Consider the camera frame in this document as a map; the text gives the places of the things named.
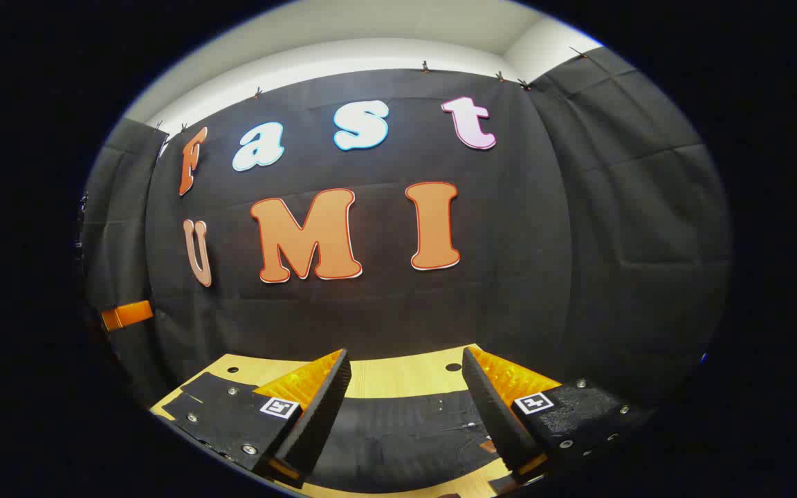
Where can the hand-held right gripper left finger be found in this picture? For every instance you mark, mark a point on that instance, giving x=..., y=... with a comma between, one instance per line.
x=232, y=422

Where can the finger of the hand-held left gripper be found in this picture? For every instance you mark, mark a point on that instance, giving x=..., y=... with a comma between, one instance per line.
x=127, y=315

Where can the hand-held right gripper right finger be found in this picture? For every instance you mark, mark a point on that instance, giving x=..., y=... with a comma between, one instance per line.
x=571, y=415

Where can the black jeans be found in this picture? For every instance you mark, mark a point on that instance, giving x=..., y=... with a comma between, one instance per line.
x=398, y=443

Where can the black backdrop cloth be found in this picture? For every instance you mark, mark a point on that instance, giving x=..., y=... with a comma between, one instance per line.
x=385, y=311

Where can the row of small backdrop clips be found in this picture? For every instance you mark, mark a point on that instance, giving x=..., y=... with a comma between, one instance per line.
x=425, y=66

